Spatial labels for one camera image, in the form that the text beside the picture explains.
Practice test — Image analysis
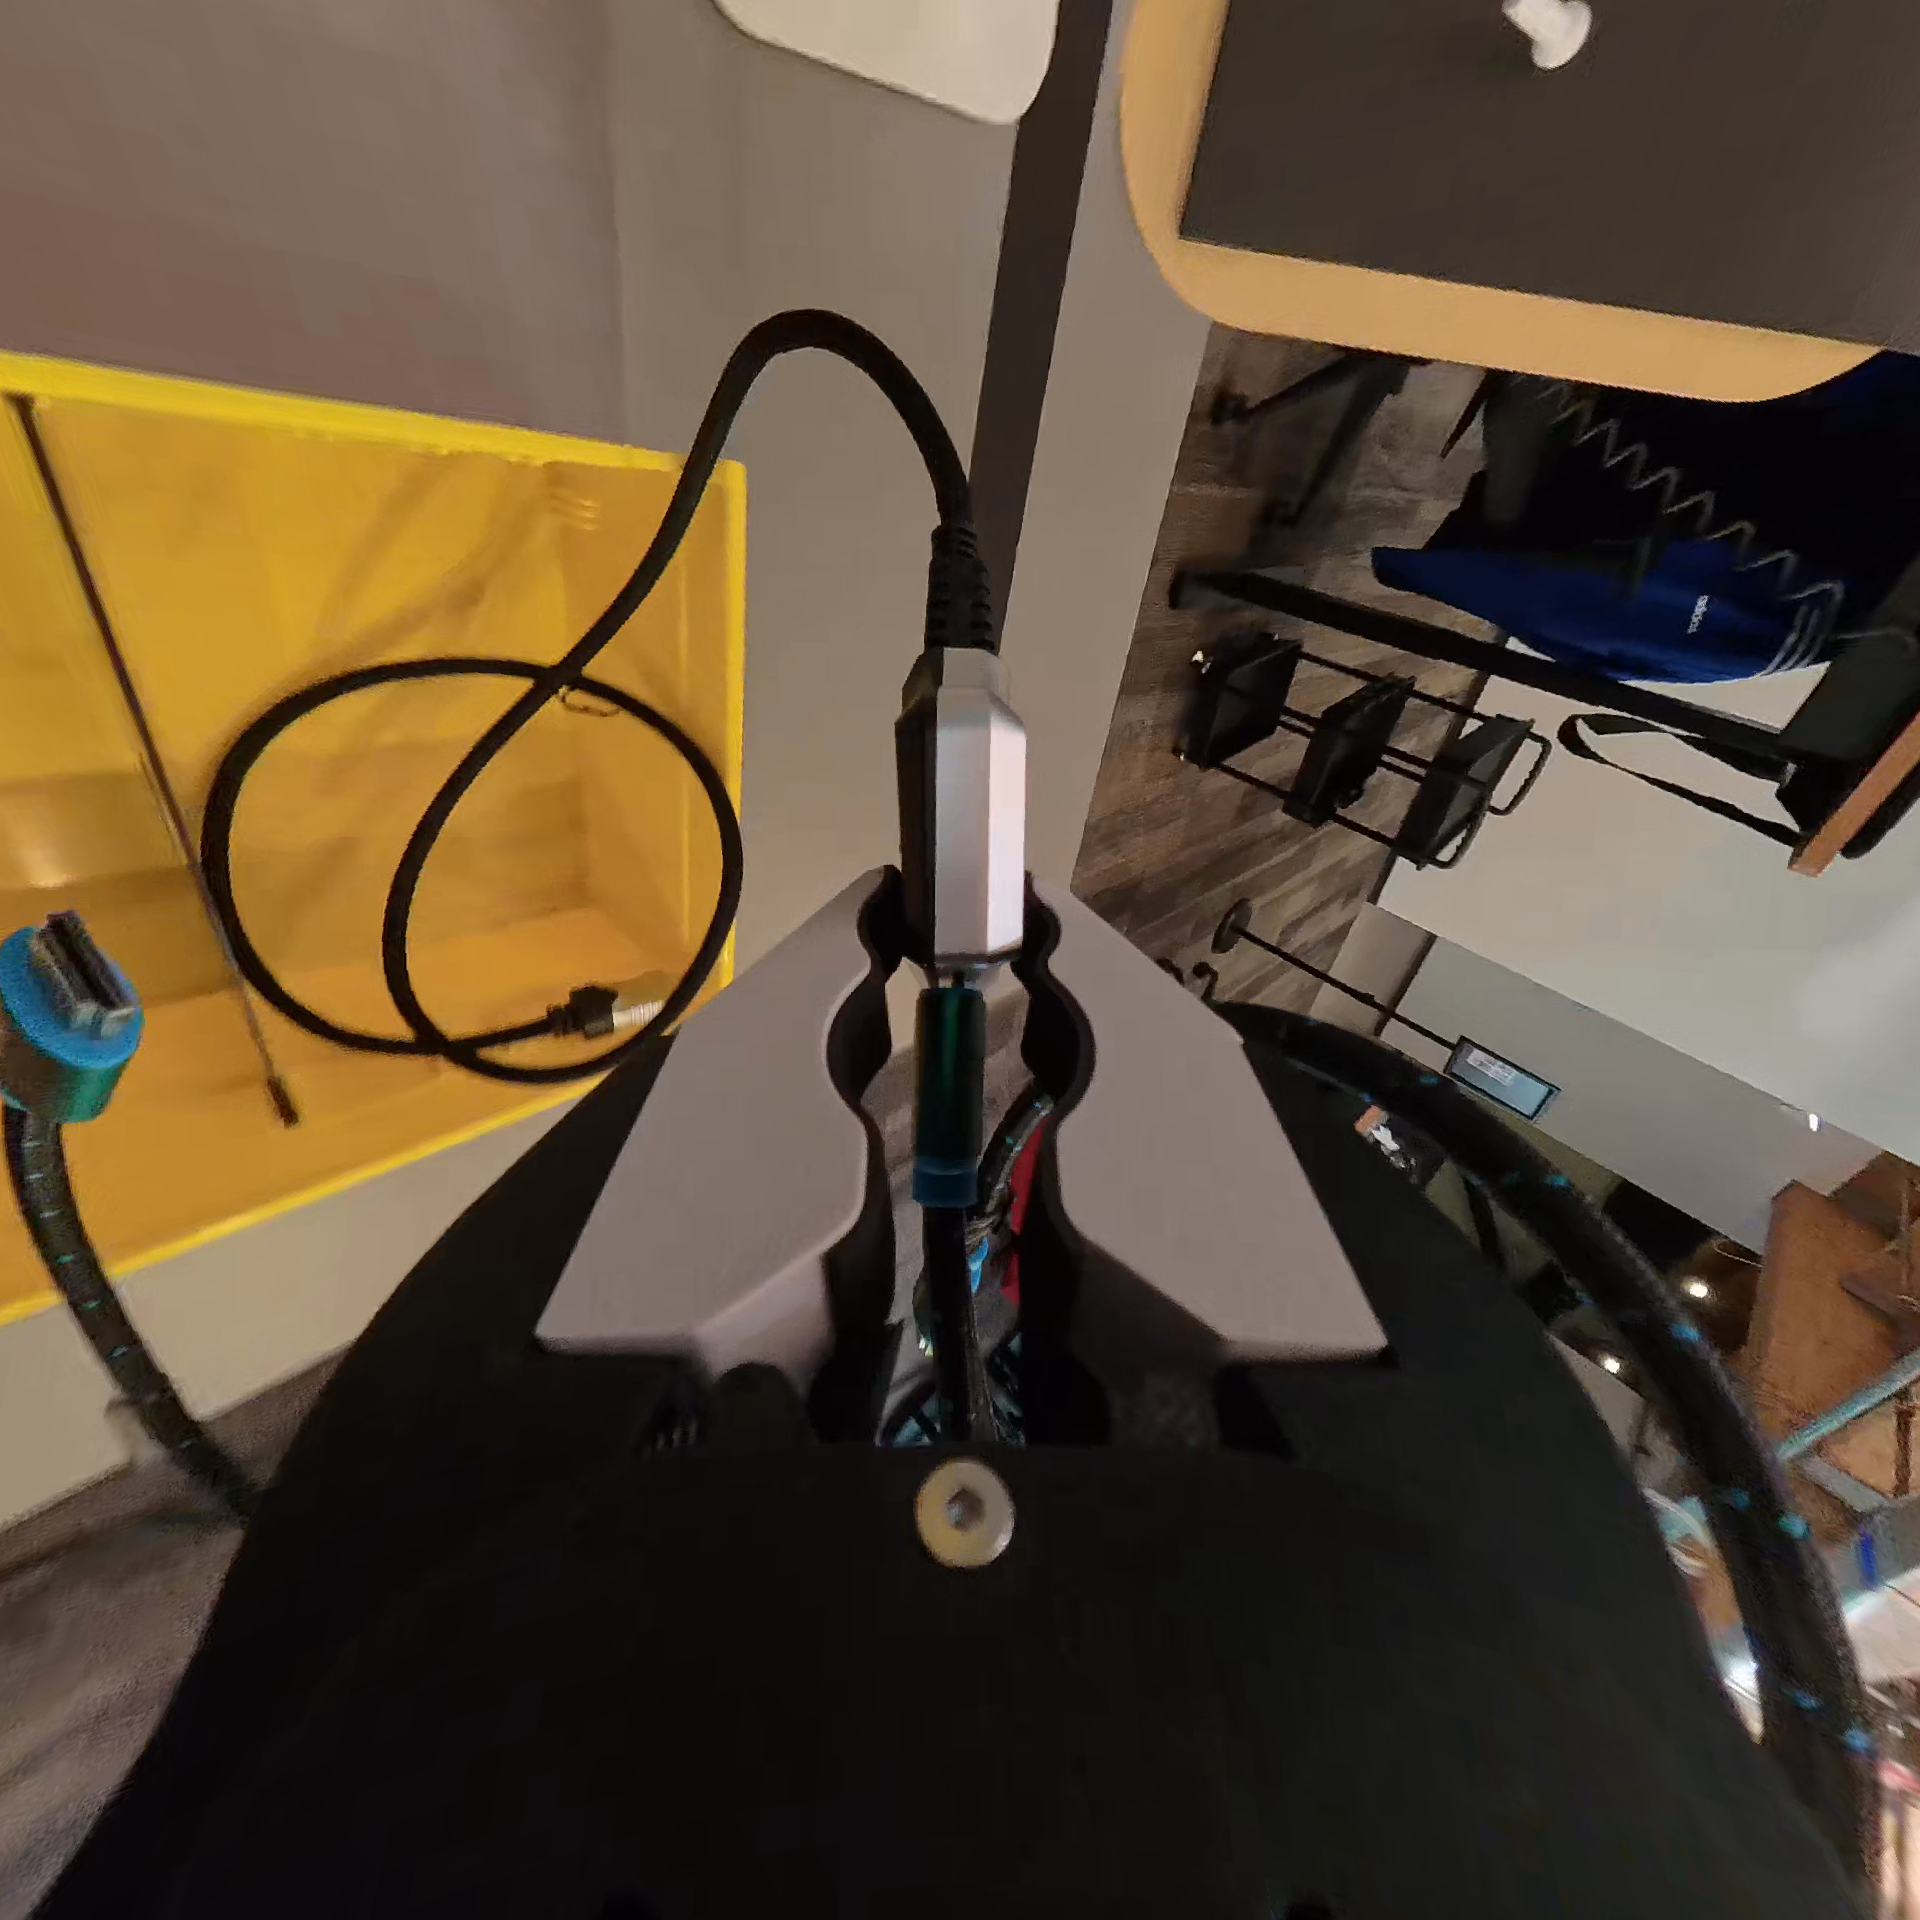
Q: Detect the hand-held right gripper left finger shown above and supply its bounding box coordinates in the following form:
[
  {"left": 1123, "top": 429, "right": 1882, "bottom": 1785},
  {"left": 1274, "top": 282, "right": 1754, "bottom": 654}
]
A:
[{"left": 533, "top": 865, "right": 908, "bottom": 1419}]

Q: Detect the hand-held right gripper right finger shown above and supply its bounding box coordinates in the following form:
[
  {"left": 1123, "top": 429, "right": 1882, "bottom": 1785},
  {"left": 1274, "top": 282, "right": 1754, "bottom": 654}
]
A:
[{"left": 1024, "top": 875, "right": 1388, "bottom": 1419}]

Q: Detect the thin braided HDMI cable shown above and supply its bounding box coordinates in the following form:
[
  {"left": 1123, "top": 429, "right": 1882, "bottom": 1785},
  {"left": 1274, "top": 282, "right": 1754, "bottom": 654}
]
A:
[{"left": 907, "top": 970, "right": 996, "bottom": 1442}]

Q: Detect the black switch lead cable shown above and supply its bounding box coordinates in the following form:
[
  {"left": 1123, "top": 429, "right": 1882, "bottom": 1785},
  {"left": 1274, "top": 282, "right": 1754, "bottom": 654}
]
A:
[{"left": 199, "top": 307, "right": 1039, "bottom": 1085}]

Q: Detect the thick braided HDMI cable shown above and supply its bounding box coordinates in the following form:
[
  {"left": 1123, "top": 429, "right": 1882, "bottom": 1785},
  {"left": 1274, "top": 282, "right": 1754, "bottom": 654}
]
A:
[{"left": 0, "top": 912, "right": 1883, "bottom": 1899}]

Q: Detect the yellow plastic bin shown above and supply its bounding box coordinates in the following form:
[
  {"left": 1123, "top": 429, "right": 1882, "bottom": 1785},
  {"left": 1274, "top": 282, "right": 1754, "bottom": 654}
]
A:
[{"left": 0, "top": 347, "right": 746, "bottom": 1328}]

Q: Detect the black pole round base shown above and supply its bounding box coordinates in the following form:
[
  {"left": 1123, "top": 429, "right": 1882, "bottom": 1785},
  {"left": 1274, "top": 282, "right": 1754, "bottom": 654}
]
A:
[{"left": 1199, "top": 897, "right": 1457, "bottom": 1051}]

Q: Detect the blue jacket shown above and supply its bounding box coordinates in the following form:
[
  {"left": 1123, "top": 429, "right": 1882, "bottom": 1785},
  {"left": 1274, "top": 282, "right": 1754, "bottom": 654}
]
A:
[{"left": 1372, "top": 351, "right": 1920, "bottom": 692}]

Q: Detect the wooden office desk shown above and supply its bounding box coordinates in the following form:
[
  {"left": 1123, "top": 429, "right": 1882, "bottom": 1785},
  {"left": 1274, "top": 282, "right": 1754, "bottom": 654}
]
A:
[{"left": 1792, "top": 721, "right": 1920, "bottom": 878}]

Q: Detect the white monitor stand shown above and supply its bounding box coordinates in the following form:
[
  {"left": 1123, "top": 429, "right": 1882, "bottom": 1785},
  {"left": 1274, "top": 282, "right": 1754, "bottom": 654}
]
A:
[{"left": 712, "top": 0, "right": 1059, "bottom": 125}]

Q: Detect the black wire stool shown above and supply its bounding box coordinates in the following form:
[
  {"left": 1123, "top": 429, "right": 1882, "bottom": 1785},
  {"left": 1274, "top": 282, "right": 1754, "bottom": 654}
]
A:
[{"left": 1177, "top": 629, "right": 1554, "bottom": 873}]

